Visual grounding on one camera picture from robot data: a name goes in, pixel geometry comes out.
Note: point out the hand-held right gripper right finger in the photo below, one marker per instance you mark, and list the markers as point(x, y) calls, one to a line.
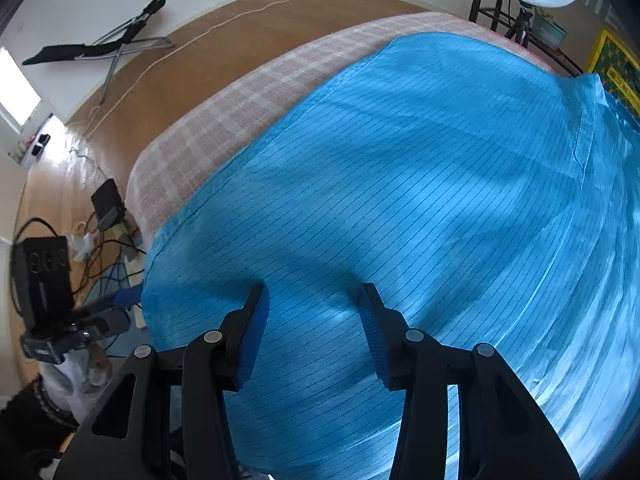
point(375, 345)

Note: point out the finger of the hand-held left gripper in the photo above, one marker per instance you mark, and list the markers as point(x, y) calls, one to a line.
point(127, 296)
point(112, 321)

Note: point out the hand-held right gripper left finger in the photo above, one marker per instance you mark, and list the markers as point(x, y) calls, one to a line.
point(255, 340)

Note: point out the blue pinstriped garment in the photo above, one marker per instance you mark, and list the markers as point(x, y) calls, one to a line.
point(400, 185)

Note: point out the person's left forearm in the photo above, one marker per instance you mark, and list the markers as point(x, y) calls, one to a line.
point(30, 425)

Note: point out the person's left hand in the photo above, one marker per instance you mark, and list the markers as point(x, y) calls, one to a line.
point(70, 385)

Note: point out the white power strip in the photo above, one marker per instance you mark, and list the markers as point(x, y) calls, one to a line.
point(85, 245)

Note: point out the black power box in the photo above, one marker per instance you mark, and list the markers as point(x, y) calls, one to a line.
point(106, 197)

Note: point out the black slipper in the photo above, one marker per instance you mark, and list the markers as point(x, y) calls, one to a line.
point(44, 138)
point(36, 150)

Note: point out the pink plaid blanket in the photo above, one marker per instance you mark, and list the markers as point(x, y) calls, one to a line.
point(200, 135)

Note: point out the small bright window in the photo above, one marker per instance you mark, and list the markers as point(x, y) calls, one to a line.
point(17, 87)

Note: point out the black folding stand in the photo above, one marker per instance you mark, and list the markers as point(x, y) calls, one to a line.
point(75, 52)

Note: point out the small potted plant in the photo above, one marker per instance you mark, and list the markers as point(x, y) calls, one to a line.
point(550, 35)

